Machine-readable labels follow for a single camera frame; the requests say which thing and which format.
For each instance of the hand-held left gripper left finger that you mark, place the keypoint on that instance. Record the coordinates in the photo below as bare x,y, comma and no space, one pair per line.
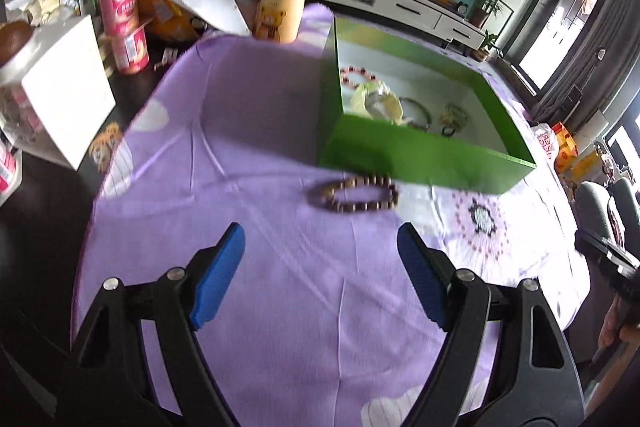
217,277

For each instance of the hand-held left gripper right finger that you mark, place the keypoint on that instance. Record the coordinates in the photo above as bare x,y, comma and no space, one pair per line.
422,277

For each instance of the green cardboard box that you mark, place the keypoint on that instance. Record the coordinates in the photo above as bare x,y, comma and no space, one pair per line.
425,157

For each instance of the black fitness band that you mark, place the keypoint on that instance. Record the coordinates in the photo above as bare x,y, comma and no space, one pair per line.
447,132

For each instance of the dark green bangle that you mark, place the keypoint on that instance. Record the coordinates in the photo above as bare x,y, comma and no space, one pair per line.
425,112

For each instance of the yellow-white scrunchie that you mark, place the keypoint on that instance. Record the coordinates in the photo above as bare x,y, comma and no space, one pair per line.
392,107

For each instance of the person's right hand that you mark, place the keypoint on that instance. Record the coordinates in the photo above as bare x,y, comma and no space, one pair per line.
610,324

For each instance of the grey chair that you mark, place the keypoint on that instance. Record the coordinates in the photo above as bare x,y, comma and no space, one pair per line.
600,207

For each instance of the yellow gift boxes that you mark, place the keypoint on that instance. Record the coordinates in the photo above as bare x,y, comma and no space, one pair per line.
575,154

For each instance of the purple floral tablecloth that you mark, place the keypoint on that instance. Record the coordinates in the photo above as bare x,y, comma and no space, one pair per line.
250,157

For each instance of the white printed plastic bag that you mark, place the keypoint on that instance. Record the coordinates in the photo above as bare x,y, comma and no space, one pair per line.
546,142

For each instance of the pink packet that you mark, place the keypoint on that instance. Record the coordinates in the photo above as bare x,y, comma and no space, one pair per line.
9,177

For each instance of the white cardboard box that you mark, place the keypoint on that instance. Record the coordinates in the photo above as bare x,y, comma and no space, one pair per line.
65,97

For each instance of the small potted plant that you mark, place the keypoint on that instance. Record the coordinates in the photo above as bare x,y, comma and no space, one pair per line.
487,47

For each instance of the red can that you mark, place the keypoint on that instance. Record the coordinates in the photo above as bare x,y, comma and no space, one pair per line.
131,49

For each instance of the orange snack packet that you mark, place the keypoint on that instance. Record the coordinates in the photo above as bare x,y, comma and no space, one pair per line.
167,17

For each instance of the white tv cabinet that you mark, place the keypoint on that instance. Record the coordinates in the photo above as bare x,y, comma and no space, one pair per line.
400,7

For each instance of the tall potted plant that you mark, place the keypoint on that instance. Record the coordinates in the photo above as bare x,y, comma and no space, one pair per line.
485,9

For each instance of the pink yogurt cup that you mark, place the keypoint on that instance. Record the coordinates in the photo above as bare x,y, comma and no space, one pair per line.
120,7

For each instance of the brown round fruit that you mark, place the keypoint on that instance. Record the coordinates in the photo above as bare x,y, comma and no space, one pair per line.
15,39

